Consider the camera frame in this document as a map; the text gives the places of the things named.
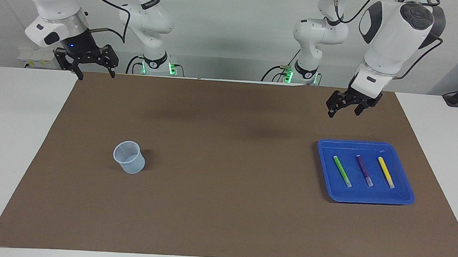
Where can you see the yellow marker pen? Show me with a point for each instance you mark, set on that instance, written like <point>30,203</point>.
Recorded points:
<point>386,171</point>

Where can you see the blue plastic tray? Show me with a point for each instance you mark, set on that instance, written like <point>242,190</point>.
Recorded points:
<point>330,180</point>

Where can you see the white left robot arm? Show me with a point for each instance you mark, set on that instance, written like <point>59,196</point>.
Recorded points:
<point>392,35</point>

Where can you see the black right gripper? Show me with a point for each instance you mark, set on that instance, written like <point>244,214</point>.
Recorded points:
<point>77,44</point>

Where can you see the brown table mat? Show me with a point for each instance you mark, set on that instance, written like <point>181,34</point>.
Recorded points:
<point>227,209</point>

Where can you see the green marker pen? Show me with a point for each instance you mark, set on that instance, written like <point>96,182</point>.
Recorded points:
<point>342,171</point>

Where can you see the purple marker pen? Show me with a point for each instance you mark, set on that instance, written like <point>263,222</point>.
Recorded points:
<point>364,170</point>

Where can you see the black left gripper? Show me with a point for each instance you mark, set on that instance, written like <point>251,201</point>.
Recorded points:
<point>360,98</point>

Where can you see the translucent plastic cup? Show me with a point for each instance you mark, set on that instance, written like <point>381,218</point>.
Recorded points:
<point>129,164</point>

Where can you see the white power strip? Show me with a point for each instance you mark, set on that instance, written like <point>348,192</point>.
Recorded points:
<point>36,56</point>

